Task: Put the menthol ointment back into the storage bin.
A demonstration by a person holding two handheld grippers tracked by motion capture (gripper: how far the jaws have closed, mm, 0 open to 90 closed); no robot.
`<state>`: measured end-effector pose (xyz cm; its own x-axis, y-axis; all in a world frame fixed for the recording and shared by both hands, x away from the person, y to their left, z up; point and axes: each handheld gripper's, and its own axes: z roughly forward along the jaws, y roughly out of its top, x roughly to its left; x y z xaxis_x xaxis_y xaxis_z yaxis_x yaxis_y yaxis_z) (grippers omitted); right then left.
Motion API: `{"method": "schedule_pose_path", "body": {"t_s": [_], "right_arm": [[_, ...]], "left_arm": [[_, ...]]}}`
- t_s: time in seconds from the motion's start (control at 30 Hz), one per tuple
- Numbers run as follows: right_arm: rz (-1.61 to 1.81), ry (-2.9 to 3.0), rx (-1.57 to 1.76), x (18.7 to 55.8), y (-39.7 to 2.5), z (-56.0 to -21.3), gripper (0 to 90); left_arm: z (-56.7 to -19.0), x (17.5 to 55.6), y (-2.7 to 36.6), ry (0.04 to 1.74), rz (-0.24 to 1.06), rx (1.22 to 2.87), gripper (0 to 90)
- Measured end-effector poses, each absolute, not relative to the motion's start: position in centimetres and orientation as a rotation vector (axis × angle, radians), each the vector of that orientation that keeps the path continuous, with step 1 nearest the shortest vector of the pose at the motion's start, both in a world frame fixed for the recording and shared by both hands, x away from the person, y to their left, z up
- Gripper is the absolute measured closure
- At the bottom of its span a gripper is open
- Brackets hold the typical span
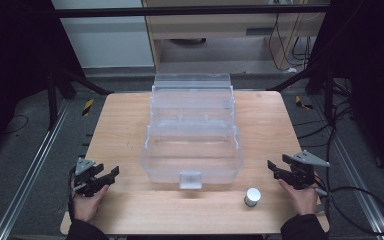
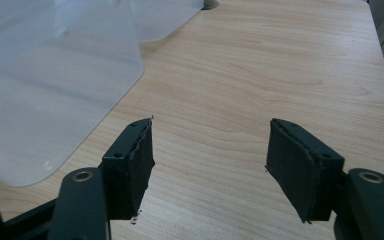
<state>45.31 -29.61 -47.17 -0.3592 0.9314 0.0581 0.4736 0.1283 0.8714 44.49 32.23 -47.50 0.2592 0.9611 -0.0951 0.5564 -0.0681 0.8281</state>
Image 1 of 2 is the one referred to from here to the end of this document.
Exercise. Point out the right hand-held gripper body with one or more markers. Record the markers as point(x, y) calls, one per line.
point(303, 171)

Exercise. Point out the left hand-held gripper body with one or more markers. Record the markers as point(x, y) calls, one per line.
point(86, 181)

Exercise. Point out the clear plastic storage box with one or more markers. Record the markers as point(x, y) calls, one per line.
point(191, 156)

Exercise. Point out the person's left hand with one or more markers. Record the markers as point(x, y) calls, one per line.
point(88, 205)

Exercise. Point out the person's right hand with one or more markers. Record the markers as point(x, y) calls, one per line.
point(301, 200)

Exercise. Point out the yellow-black tape marker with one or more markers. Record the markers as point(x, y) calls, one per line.
point(301, 102)
point(87, 107)

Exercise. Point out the black metal stand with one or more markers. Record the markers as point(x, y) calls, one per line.
point(329, 96)
point(51, 100)

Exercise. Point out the dark curtain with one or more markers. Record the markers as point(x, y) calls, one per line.
point(10, 66)
point(373, 66)

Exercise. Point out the white cabinet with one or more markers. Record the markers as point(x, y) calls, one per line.
point(106, 40)

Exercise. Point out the light wooden desk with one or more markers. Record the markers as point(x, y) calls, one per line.
point(213, 26)

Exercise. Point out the black horizontal metal bar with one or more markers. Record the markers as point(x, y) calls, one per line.
point(180, 11)

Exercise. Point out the aluminium floor rail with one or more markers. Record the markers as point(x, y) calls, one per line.
point(356, 180)
point(33, 170)

